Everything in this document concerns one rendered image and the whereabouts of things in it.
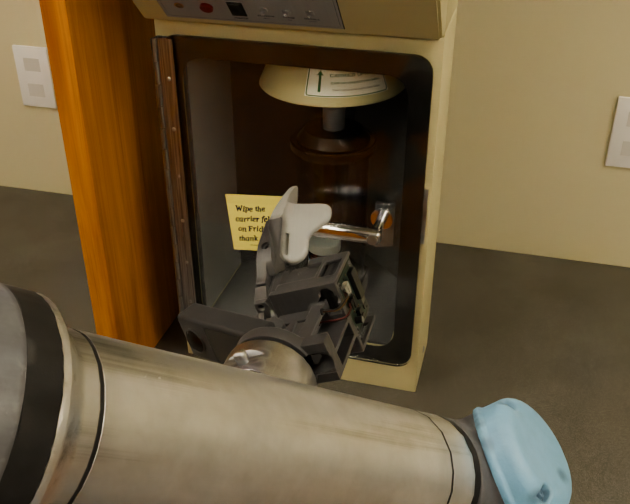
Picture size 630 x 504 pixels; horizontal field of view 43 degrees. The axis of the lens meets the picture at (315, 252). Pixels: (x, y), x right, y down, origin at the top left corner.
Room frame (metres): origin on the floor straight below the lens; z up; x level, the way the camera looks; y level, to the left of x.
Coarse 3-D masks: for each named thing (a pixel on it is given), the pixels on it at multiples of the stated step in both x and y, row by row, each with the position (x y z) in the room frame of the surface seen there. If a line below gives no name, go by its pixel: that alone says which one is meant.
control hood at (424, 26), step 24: (144, 0) 0.83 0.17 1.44; (360, 0) 0.76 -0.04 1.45; (384, 0) 0.75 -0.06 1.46; (408, 0) 0.74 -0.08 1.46; (432, 0) 0.73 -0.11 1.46; (240, 24) 0.83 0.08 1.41; (264, 24) 0.82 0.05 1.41; (360, 24) 0.79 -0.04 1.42; (384, 24) 0.78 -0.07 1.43; (408, 24) 0.77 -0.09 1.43; (432, 24) 0.76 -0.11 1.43
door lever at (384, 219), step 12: (372, 216) 0.80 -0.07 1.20; (384, 216) 0.80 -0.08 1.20; (324, 228) 0.77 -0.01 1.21; (336, 228) 0.77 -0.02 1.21; (348, 228) 0.76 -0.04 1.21; (360, 228) 0.76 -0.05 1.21; (372, 228) 0.76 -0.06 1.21; (384, 228) 0.80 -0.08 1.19; (348, 240) 0.76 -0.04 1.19; (360, 240) 0.76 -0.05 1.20; (372, 240) 0.75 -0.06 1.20
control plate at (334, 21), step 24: (168, 0) 0.82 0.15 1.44; (192, 0) 0.81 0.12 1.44; (216, 0) 0.80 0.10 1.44; (240, 0) 0.79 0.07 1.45; (264, 0) 0.79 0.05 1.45; (288, 0) 0.78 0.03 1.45; (312, 0) 0.77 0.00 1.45; (336, 0) 0.76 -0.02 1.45; (288, 24) 0.81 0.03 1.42; (312, 24) 0.80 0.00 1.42; (336, 24) 0.79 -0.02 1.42
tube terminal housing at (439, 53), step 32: (448, 0) 0.81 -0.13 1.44; (160, 32) 0.89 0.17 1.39; (192, 32) 0.88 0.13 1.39; (224, 32) 0.87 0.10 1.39; (256, 32) 0.86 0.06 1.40; (288, 32) 0.85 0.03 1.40; (320, 32) 0.84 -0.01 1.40; (448, 32) 0.83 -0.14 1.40; (448, 64) 0.86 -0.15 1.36; (448, 96) 0.90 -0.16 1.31; (416, 320) 0.81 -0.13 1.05; (192, 352) 0.88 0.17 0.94; (416, 352) 0.80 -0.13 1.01; (384, 384) 0.81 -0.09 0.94; (416, 384) 0.81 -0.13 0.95
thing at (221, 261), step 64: (192, 64) 0.86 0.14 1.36; (256, 64) 0.84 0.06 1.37; (320, 64) 0.82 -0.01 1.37; (384, 64) 0.80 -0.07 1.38; (192, 128) 0.86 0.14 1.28; (256, 128) 0.84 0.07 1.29; (320, 128) 0.82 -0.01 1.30; (384, 128) 0.80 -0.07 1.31; (192, 192) 0.87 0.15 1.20; (256, 192) 0.84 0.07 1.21; (320, 192) 0.82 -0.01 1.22; (384, 192) 0.80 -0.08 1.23; (192, 256) 0.87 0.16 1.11; (320, 256) 0.82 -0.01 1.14; (384, 256) 0.80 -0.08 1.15; (384, 320) 0.80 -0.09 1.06
